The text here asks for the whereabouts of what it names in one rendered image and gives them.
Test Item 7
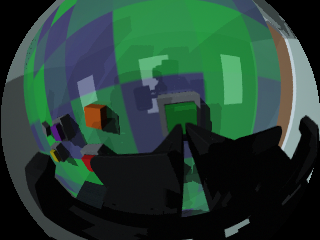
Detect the orange block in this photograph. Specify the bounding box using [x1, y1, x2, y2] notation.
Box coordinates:
[84, 104, 107, 129]

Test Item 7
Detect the yellow button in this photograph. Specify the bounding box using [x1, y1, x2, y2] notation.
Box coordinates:
[49, 143, 68, 163]

